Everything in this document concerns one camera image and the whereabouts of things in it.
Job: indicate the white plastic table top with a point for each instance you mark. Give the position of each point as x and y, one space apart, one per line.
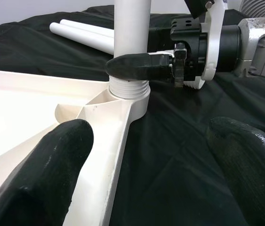
28 94

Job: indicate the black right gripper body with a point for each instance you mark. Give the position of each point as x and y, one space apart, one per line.
193 54

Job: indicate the white floor fan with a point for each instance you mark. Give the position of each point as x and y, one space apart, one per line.
259 7

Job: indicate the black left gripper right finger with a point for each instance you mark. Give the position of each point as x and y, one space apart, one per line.
252 176

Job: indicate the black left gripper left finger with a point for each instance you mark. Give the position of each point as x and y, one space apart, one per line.
35 188

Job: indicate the white plastic table leg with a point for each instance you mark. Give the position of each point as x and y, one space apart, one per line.
80 37
87 27
132 28

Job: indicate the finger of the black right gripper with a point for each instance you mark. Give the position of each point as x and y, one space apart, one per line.
137 67

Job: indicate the black table cloth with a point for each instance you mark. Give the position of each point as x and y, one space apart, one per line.
170 141

